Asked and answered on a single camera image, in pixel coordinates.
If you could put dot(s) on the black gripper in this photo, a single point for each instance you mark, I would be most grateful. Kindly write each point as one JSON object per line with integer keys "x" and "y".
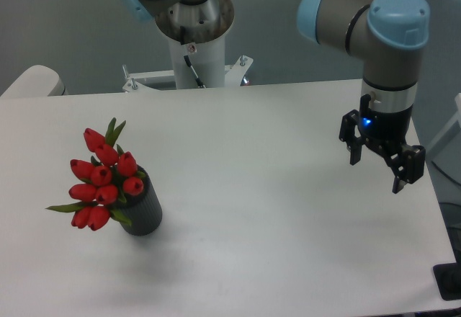
{"x": 385, "y": 134}

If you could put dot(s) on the red tulip bouquet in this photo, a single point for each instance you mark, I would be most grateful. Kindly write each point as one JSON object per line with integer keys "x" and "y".
{"x": 108, "y": 183}

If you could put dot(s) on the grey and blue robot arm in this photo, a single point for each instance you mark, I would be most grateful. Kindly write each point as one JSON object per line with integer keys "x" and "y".
{"x": 389, "y": 37}

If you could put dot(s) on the dark grey ribbed vase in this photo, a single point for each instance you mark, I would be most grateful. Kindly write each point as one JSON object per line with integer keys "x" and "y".
{"x": 144, "y": 210}

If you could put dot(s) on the black device at table edge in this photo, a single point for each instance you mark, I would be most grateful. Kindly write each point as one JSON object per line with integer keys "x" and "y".
{"x": 448, "y": 280}

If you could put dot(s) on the white chair armrest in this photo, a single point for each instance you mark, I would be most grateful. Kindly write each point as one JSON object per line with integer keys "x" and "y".
{"x": 36, "y": 81}

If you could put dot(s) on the white furniture frame right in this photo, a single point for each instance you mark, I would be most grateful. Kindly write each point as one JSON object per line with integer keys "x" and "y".
{"x": 447, "y": 133}

